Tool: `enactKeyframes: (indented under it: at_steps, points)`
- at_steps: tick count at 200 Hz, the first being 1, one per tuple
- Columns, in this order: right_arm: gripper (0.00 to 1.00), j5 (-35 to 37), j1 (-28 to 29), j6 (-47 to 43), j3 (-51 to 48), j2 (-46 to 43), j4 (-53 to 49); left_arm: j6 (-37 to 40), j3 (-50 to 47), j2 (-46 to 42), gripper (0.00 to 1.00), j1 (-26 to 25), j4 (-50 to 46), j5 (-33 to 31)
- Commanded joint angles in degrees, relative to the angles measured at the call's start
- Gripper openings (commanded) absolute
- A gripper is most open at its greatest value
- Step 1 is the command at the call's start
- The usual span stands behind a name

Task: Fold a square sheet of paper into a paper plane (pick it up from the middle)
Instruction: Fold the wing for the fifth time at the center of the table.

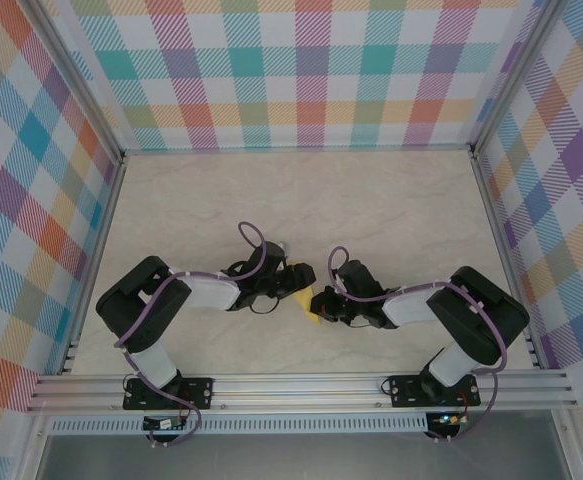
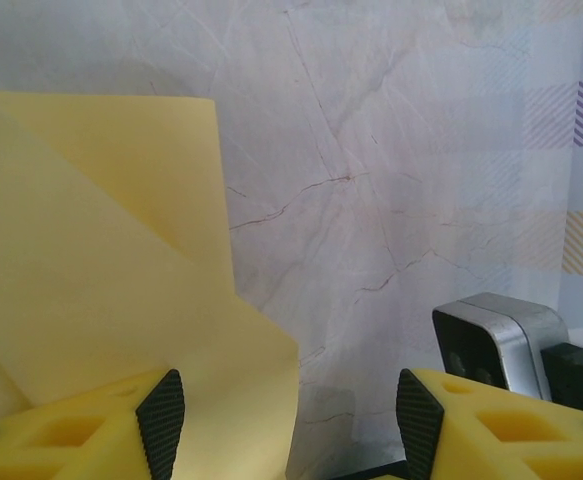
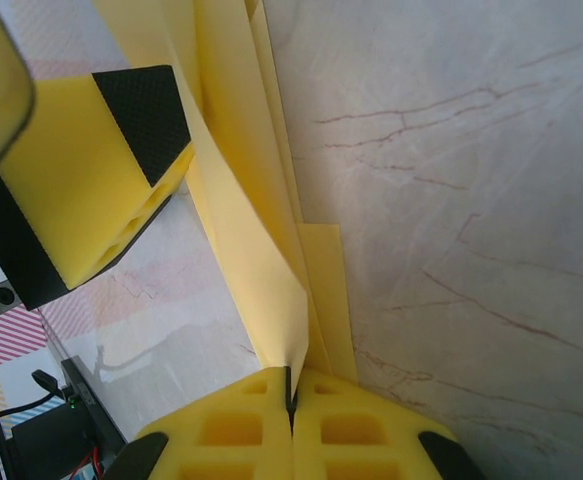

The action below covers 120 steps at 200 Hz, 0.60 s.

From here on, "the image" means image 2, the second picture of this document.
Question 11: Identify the yellow square paper sheet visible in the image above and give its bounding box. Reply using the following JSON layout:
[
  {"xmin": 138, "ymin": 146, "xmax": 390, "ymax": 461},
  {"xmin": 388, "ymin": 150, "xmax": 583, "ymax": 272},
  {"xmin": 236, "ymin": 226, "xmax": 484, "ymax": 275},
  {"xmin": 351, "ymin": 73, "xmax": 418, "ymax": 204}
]
[{"xmin": 0, "ymin": 87, "xmax": 300, "ymax": 480}]

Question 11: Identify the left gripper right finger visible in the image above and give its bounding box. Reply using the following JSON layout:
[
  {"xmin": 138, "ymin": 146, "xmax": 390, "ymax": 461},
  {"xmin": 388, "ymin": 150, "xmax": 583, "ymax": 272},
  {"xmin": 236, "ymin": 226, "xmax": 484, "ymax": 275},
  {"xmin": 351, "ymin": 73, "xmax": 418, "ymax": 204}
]
[{"xmin": 395, "ymin": 368, "xmax": 583, "ymax": 480}]

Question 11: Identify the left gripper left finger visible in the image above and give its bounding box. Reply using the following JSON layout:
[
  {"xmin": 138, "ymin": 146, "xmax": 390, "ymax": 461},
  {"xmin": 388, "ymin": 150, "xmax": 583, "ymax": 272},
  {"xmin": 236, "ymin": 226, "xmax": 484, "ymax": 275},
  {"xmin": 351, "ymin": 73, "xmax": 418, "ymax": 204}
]
[{"xmin": 0, "ymin": 368, "xmax": 187, "ymax": 480}]

